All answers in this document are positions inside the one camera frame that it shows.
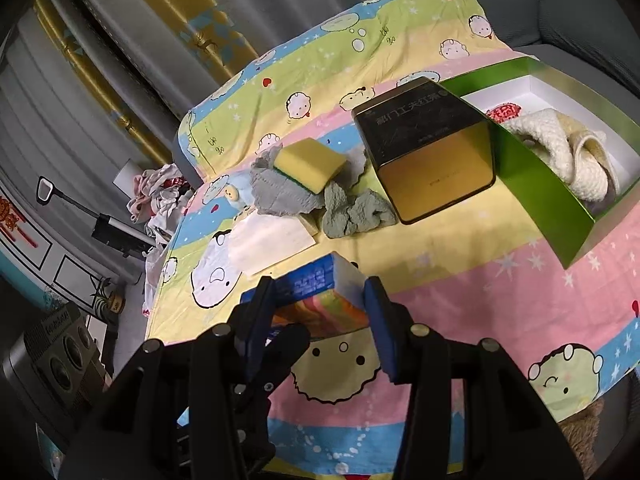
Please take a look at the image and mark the grey sofa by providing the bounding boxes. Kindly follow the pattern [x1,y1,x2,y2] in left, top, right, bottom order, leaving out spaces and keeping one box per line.
[477,0,639,96]

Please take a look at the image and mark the yellow green sponge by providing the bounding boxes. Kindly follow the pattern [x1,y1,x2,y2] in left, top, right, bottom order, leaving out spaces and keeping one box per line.
[273,138,347,194]

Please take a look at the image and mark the grey green rag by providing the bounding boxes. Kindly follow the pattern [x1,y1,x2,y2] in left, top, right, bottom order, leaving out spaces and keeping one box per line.
[321,182,398,240]

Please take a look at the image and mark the yellow patterned curtain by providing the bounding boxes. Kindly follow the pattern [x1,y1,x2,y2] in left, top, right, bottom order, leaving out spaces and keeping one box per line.
[32,0,257,165]

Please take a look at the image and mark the cream knitted towel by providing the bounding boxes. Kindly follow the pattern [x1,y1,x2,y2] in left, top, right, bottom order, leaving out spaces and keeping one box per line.
[502,108,620,204]

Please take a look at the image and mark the grey cloth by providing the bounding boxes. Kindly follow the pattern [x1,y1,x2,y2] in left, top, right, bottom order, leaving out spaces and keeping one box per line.
[250,144,367,217]

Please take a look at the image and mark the blue orange tissue pack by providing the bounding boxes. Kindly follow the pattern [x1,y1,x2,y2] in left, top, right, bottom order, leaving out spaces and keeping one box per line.
[231,252,369,339]

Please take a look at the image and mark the red white patterned pouch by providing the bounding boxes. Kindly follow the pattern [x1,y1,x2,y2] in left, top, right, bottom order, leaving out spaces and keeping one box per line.
[486,102,522,124]

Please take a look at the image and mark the pile of crumpled clothes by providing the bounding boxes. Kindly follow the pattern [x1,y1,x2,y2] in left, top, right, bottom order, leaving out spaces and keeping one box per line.
[127,164,193,245]

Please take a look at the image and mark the black camera unit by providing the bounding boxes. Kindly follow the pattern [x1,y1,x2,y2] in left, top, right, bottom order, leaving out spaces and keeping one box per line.
[2,302,107,411]

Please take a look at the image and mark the white paper tissue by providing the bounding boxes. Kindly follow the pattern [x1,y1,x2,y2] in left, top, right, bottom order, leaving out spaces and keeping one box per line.
[226,212,316,275]

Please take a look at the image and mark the colourful cartoon bed sheet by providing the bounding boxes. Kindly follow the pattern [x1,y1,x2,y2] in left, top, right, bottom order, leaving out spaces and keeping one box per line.
[144,0,640,478]

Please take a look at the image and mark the green white cardboard box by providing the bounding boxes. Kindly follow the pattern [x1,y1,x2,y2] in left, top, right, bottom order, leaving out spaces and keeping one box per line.
[442,56,639,268]

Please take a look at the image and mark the black gold tin box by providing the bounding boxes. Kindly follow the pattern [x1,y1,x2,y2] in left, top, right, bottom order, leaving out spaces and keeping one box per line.
[352,77,497,224]

